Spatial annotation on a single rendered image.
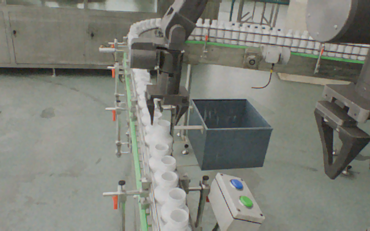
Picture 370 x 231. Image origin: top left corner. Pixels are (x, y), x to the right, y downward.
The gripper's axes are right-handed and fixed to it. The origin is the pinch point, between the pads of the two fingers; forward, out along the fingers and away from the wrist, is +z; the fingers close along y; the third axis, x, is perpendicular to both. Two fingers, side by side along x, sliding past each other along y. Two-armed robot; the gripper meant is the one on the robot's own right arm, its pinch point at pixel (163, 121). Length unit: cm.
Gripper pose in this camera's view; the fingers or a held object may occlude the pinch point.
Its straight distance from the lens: 82.2
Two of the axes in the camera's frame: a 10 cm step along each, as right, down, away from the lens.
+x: 2.0, 4.6, -8.6
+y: -9.7, -0.3, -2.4
